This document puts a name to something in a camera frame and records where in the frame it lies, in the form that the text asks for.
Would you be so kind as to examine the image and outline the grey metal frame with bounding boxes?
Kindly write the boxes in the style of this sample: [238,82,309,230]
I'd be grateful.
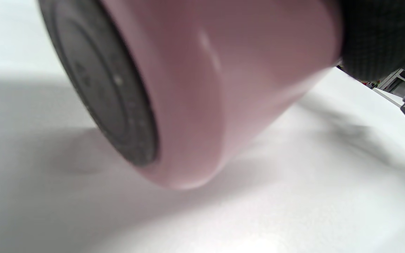
[378,68,405,95]

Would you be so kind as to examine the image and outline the pink cup with grey base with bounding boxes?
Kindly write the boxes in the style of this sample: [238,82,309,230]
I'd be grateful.
[37,0,343,190]

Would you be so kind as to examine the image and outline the person's left hand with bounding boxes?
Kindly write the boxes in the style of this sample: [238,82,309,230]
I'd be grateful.
[336,0,405,82]

